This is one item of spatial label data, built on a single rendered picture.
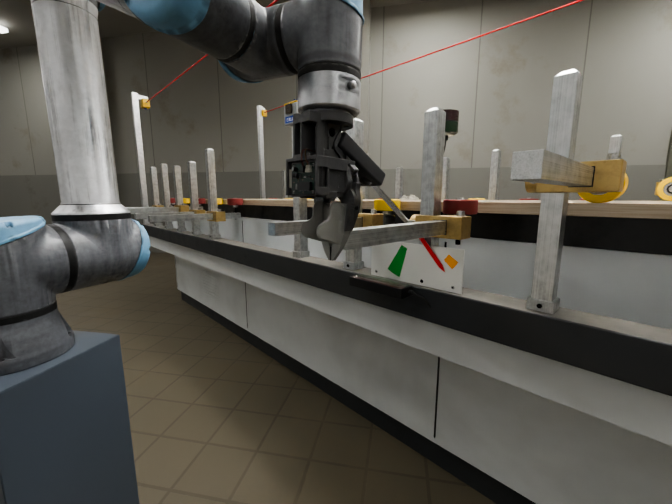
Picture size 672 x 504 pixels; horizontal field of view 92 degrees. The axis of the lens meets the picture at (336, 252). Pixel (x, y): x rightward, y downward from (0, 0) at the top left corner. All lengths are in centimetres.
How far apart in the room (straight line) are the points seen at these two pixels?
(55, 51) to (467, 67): 454
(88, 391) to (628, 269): 116
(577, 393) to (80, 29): 122
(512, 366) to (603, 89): 479
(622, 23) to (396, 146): 284
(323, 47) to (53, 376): 74
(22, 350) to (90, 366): 12
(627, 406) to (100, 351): 102
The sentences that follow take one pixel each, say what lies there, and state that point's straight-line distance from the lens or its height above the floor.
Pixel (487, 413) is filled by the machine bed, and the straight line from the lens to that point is 113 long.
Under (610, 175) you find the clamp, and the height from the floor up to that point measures 95.
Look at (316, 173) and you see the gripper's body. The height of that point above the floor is 94.
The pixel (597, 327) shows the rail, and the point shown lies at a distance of 70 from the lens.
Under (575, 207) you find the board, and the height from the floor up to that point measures 89.
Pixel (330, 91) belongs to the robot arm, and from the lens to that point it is 47.
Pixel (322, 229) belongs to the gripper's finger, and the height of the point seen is 87.
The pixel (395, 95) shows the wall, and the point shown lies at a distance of 486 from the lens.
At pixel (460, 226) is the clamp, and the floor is 85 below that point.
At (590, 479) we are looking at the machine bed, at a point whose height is 25.
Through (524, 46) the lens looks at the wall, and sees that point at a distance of 521.
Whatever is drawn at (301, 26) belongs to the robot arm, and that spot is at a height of 113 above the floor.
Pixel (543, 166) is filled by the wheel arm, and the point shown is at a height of 94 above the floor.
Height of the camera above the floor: 91
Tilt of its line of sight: 10 degrees down
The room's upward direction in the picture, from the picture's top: straight up
